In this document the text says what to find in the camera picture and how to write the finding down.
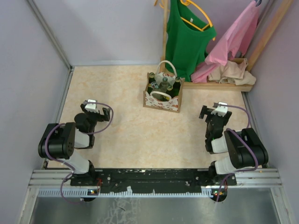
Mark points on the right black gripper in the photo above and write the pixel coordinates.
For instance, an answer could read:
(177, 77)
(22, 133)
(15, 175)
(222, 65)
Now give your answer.
(207, 111)

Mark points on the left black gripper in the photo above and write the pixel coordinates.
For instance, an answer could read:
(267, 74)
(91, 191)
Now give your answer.
(106, 112)

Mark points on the dark green bottle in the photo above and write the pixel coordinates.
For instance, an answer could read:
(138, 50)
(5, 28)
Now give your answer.
(152, 84)

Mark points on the green bottle yellow label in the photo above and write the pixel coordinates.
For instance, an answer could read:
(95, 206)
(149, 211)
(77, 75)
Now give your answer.
(169, 88)

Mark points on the clear bottle green cap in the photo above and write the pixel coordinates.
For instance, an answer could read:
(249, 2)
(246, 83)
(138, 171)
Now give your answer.
(162, 88)

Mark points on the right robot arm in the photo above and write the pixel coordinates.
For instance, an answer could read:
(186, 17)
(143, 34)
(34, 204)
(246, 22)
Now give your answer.
(246, 151)

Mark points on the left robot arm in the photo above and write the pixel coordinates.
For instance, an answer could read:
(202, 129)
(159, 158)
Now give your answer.
(60, 141)

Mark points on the patterned canvas tote bag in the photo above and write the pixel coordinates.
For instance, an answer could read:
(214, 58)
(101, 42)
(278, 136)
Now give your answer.
(172, 99)

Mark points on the beige crumpled cloth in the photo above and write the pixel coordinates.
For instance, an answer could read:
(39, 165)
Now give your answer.
(232, 73)

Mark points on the pink shirt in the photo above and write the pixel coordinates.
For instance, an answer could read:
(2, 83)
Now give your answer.
(236, 39)

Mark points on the green tank top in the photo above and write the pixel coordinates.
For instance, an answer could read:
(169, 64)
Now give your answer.
(186, 58)

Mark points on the yellow clothes hanger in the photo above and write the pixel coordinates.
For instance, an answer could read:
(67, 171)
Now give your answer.
(201, 14)

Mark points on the wooden clothes rack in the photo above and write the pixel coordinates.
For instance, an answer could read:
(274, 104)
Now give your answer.
(269, 31)

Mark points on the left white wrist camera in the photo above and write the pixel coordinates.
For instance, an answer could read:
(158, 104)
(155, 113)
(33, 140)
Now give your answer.
(90, 105)

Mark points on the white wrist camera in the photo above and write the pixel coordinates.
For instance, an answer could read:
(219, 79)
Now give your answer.
(90, 105)
(221, 109)

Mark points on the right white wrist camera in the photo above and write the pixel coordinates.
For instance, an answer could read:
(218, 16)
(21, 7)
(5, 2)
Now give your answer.
(221, 109)

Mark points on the aluminium frame rail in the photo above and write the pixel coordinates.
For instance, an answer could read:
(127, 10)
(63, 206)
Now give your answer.
(260, 178)

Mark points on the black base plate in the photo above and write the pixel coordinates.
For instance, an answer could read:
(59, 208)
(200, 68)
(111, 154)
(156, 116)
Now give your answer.
(144, 181)

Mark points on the white cable duct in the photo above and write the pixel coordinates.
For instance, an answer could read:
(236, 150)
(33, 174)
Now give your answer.
(91, 193)

